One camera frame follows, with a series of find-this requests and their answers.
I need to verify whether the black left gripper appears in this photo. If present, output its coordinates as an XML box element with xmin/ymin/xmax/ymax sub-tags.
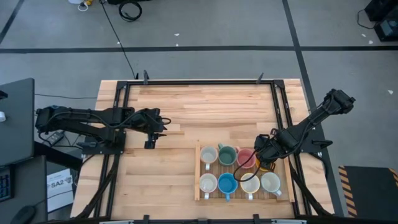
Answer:
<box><xmin>141</xmin><ymin>108</ymin><xmax>167</xmax><ymax>149</ymax></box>

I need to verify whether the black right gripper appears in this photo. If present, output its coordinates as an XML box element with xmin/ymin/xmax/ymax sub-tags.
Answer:
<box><xmin>253</xmin><ymin>133</ymin><xmax>282</xmax><ymax>172</ymax></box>

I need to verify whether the yellow faceted mug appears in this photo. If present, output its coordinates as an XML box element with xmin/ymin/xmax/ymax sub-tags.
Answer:
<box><xmin>255</xmin><ymin>157</ymin><xmax>277</xmax><ymax>172</ymax></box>

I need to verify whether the pale green mug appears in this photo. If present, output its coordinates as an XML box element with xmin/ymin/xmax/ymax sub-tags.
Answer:
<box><xmin>260</xmin><ymin>171</ymin><xmax>283</xmax><ymax>197</ymax></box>

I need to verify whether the pink faceted mug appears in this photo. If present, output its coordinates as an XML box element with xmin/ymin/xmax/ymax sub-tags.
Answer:
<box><xmin>235</xmin><ymin>146</ymin><xmax>257</xmax><ymax>169</ymax></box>

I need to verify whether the yellow-rim zigzag mug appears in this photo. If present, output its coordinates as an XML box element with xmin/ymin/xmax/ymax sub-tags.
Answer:
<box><xmin>239</xmin><ymin>172</ymin><xmax>261</xmax><ymax>201</ymax></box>

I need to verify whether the green faceted mug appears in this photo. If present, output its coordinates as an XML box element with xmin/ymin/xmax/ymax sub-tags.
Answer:
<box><xmin>217</xmin><ymin>143</ymin><xmax>239</xmax><ymax>167</ymax></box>

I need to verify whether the blue faceted mug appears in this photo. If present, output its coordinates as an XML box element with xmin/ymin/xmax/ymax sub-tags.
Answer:
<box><xmin>217</xmin><ymin>172</ymin><xmax>239</xmax><ymax>202</ymax></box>

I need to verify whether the coral floral pattern mug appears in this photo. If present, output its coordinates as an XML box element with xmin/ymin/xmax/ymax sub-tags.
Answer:
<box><xmin>200</xmin><ymin>145</ymin><xmax>219</xmax><ymax>171</ymax></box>

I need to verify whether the grey ikat red-rim mug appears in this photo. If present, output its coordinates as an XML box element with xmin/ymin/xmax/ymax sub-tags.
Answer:
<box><xmin>199</xmin><ymin>172</ymin><xmax>218</xmax><ymax>200</ymax></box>

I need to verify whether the wooden slatted tray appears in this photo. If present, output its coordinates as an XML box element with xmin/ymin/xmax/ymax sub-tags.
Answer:
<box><xmin>193</xmin><ymin>139</ymin><xmax>295</xmax><ymax>203</ymax></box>

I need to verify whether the black power adapter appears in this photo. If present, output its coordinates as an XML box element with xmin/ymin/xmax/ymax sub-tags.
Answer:
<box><xmin>42</xmin><ymin>131</ymin><xmax>65</xmax><ymax>147</ymax></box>

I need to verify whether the white printed paper sheet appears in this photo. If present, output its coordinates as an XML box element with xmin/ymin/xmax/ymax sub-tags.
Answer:
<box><xmin>46</xmin><ymin>168</ymin><xmax>75</xmax><ymax>213</ymax></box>

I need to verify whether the black hazard striped mat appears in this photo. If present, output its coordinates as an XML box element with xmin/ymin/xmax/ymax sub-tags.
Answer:
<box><xmin>338</xmin><ymin>165</ymin><xmax>398</xmax><ymax>218</ymax></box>

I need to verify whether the dark grey desk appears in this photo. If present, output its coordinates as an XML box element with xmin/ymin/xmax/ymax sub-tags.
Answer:
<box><xmin>0</xmin><ymin>154</ymin><xmax>48</xmax><ymax>224</ymax></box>
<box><xmin>0</xmin><ymin>77</ymin><xmax>35</xmax><ymax>167</ymax></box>

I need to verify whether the black floor equipment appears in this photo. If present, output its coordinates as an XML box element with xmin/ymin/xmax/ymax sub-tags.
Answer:
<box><xmin>107</xmin><ymin>0</ymin><xmax>150</xmax><ymax>6</ymax></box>

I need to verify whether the black computer mouse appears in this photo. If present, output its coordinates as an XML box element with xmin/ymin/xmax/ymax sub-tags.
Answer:
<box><xmin>10</xmin><ymin>205</ymin><xmax>37</xmax><ymax>224</ymax></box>

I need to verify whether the black keyboard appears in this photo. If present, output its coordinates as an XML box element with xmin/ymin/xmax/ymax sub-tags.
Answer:
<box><xmin>0</xmin><ymin>166</ymin><xmax>14</xmax><ymax>202</ymax></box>

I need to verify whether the black equipment case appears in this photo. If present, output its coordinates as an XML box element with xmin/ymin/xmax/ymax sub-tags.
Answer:
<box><xmin>363</xmin><ymin>0</ymin><xmax>398</xmax><ymax>43</ymax></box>

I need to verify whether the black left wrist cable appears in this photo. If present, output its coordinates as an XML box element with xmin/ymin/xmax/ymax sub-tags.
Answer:
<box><xmin>133</xmin><ymin>108</ymin><xmax>172</xmax><ymax>128</ymax></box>

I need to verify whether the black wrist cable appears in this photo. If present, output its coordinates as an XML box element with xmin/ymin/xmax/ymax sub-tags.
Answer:
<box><xmin>133</xmin><ymin>108</ymin><xmax>172</xmax><ymax>128</ymax></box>
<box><xmin>233</xmin><ymin>149</ymin><xmax>262</xmax><ymax>183</ymax></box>

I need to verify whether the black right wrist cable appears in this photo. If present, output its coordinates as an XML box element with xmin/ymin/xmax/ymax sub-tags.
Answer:
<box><xmin>233</xmin><ymin>149</ymin><xmax>262</xmax><ymax>183</ymax></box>

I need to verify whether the black aluminium rig frame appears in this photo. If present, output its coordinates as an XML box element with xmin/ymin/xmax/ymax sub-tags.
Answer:
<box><xmin>74</xmin><ymin>70</ymin><xmax>333</xmax><ymax>222</ymax></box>

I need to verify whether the thin black floor cable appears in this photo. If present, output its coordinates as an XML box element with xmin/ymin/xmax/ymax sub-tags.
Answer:
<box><xmin>34</xmin><ymin>93</ymin><xmax>98</xmax><ymax>100</ymax></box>

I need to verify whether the long black hanging cable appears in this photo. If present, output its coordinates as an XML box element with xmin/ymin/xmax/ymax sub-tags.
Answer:
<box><xmin>98</xmin><ymin>0</ymin><xmax>139</xmax><ymax>80</ymax></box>

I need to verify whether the coiled black cable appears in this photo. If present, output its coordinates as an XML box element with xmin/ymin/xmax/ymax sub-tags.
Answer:
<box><xmin>118</xmin><ymin>0</ymin><xmax>143</xmax><ymax>22</ymax></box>

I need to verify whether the white cord yellow plug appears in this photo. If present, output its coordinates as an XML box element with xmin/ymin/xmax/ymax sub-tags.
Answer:
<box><xmin>77</xmin><ymin>0</ymin><xmax>94</xmax><ymax>12</ymax></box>

